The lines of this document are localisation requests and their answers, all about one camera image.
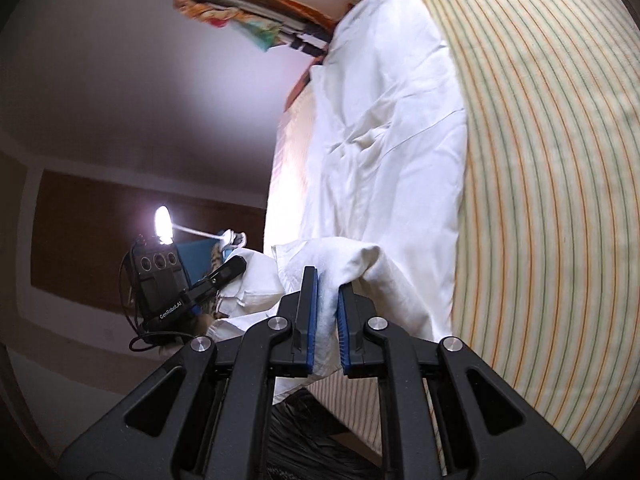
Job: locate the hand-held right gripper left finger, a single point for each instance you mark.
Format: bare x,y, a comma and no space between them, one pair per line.
311,320

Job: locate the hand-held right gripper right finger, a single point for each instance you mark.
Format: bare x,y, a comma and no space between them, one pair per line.
342,325

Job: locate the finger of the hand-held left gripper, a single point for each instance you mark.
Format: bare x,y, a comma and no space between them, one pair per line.
230,267

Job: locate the white long-sleeved shirt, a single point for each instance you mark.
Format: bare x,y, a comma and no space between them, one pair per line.
390,160

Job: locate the blue chair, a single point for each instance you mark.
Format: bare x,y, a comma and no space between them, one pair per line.
197,255

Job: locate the leopard print cloth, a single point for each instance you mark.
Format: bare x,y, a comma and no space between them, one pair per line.
205,322

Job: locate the white clip-on lamp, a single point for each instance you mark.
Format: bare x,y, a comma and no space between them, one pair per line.
162,222

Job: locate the brown wooden door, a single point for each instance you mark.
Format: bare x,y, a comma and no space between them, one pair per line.
90,220

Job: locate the black striped cloth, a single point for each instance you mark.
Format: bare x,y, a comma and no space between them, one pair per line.
310,440

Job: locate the colourful printed scarf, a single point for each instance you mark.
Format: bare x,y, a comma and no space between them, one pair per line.
255,35

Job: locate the yellow striped cloth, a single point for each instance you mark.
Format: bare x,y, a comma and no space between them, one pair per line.
540,160

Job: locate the folded silver tripod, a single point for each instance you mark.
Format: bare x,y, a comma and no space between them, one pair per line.
240,2

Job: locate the orange wooden plank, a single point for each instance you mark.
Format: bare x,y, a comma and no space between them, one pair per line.
300,7

